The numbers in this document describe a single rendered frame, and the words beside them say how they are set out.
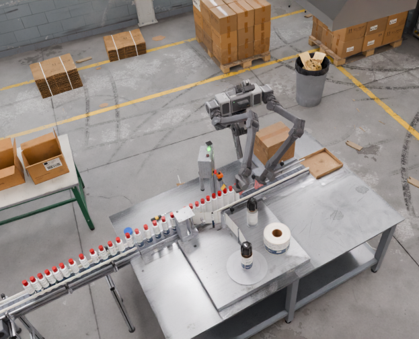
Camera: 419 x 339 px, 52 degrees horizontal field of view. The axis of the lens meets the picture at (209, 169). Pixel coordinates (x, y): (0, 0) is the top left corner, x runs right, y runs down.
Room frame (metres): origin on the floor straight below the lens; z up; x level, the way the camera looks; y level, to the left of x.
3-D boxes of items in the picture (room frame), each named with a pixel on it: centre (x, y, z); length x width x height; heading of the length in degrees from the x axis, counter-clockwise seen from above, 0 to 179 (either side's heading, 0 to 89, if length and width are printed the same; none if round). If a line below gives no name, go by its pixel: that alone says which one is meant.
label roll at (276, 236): (1.86, -0.46, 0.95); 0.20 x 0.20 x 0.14
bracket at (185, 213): (2.05, 0.23, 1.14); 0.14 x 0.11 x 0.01; 114
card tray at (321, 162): (2.71, -1.03, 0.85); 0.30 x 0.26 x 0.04; 114
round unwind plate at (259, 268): (1.69, -0.20, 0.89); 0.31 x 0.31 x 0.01
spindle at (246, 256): (1.69, -0.20, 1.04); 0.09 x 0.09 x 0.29
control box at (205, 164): (2.34, 0.01, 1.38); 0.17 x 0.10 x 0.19; 169
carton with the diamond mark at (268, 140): (2.87, -0.62, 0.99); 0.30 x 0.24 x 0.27; 113
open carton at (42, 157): (3.09, 1.58, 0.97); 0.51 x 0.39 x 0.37; 22
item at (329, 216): (2.18, -0.31, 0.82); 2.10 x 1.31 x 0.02; 114
